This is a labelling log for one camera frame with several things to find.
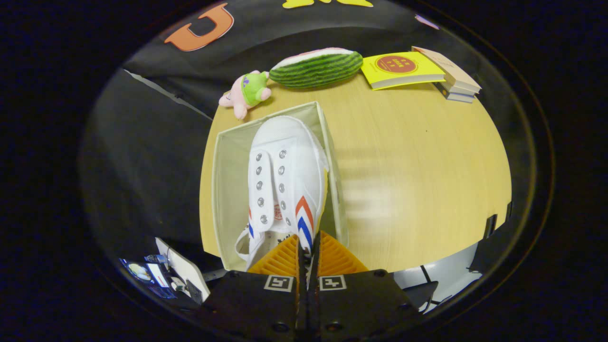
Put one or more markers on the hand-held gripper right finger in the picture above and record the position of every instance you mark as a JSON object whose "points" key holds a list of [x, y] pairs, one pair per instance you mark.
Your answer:
{"points": [[361, 304]]}

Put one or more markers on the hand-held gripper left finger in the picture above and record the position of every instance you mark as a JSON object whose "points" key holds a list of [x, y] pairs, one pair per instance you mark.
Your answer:
{"points": [[256, 308]]}

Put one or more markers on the beige fabric storage box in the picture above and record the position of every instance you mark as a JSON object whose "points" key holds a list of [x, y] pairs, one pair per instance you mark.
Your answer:
{"points": [[230, 190]]}

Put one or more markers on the white shoe red blue stripes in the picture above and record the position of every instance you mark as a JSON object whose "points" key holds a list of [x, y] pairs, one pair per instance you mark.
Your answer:
{"points": [[299, 161]]}

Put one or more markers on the blue printed packet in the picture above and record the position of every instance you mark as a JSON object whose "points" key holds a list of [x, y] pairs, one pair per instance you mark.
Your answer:
{"points": [[142, 275]]}

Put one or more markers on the pink green plush toy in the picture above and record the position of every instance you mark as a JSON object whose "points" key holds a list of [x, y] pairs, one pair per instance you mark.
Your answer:
{"points": [[249, 90]]}

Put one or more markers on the grey blue book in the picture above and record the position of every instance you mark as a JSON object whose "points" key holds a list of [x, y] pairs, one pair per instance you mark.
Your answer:
{"points": [[460, 98]]}

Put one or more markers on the thin pale book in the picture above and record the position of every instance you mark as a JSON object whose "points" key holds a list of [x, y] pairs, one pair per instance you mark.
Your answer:
{"points": [[460, 91]]}

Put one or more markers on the yellow book red circle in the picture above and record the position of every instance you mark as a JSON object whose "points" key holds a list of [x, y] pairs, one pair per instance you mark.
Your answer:
{"points": [[401, 69]]}

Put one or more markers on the watermelon slice plush toy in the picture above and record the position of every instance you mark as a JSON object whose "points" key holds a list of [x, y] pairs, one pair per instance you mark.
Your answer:
{"points": [[316, 69]]}

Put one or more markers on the thick beige book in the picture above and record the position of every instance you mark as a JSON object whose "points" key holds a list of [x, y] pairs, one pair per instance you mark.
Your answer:
{"points": [[449, 66]]}

